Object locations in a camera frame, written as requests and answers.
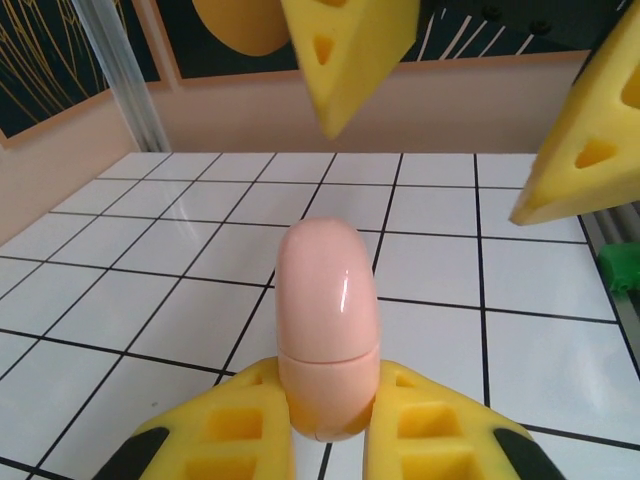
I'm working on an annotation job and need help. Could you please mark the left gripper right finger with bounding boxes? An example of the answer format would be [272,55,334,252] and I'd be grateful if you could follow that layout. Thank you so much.
[364,359,564,480]

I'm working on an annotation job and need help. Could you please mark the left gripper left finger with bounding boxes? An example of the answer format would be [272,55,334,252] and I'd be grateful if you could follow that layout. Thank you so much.
[94,357,301,480]

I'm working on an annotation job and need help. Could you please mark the pink charging case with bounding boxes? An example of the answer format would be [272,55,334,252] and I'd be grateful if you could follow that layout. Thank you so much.
[274,216,381,444]

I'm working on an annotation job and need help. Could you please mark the green plastic connector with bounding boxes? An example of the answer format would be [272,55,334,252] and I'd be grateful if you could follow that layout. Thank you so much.
[597,241,640,297]

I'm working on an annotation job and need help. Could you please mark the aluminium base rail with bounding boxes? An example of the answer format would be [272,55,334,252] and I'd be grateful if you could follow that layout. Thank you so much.
[577,202,640,371]

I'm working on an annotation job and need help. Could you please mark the aluminium corner post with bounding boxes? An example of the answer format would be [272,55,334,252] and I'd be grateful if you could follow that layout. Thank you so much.
[74,0,169,153]

